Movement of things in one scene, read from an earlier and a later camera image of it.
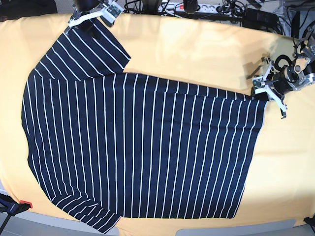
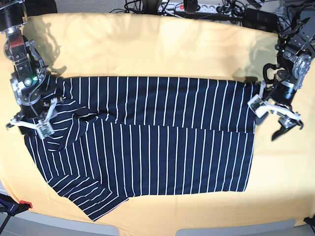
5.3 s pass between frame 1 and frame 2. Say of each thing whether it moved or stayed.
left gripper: moved
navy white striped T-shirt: moved
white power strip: stayed
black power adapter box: stayed
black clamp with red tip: stayed
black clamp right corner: stayed
